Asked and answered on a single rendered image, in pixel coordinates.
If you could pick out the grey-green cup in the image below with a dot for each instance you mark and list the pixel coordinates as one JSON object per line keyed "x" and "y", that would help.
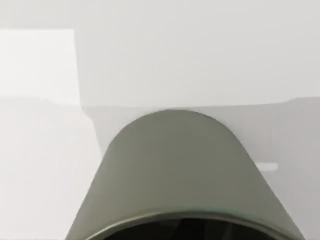
{"x": 175, "y": 162}

